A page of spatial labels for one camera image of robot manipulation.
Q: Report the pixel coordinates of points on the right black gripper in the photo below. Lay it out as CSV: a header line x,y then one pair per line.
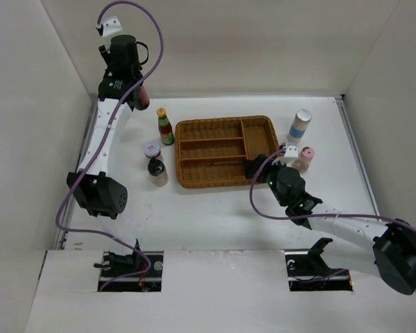
x,y
252,164

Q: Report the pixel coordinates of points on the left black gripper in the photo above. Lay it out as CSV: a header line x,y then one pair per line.
x,y
106,54

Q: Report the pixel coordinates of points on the dark sauce bottle black cap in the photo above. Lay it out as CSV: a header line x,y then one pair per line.
x,y
142,102

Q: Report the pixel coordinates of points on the red chili sauce bottle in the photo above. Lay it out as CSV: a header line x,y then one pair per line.
x,y
165,127

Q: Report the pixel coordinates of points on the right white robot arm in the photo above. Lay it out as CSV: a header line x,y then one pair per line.
x,y
390,243

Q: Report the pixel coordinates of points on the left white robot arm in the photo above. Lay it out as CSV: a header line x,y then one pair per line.
x,y
98,192

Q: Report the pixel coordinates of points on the brown wicker divided tray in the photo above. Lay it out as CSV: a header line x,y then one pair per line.
x,y
216,152

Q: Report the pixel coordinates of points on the pink cap spice jar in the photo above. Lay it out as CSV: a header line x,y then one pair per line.
x,y
303,162

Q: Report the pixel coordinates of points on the white blue cylindrical shaker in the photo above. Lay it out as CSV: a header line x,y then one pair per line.
x,y
299,125

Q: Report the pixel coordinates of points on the black cap spice jar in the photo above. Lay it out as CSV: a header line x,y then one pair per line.
x,y
157,172

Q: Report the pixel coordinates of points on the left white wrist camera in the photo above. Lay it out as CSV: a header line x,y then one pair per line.
x,y
109,27

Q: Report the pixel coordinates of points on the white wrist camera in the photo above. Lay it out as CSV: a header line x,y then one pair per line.
x,y
288,152
109,27

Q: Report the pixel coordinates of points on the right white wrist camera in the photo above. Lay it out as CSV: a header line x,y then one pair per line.
x,y
288,152

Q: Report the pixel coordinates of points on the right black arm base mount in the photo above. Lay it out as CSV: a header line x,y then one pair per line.
x,y
308,272

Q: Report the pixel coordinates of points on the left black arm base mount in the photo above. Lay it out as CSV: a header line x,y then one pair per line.
x,y
131,273

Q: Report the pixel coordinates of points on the left metal table rail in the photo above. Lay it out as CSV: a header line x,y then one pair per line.
x,y
61,236

